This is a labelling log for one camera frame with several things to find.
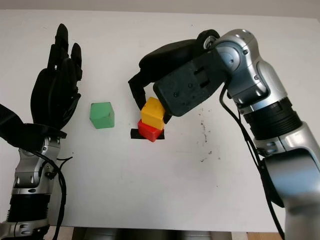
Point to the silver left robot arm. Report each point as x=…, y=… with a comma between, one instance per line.
x=27, y=175

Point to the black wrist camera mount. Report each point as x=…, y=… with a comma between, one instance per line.
x=187, y=87
x=22, y=135

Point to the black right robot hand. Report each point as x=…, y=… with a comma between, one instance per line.
x=170, y=60

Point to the red wooden block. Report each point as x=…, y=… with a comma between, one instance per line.
x=150, y=132

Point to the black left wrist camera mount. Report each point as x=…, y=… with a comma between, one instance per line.
x=22, y=135

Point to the black tape strip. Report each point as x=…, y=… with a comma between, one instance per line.
x=133, y=134

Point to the yellow wooden block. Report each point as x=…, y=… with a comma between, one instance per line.
x=152, y=112

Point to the dark grey robot body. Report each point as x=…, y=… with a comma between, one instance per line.
x=150, y=233

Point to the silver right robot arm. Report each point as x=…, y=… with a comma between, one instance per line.
x=262, y=75

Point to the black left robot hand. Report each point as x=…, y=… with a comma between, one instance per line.
x=52, y=97

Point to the green wooden block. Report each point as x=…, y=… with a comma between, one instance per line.
x=101, y=116

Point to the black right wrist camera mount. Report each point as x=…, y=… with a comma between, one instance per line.
x=187, y=87

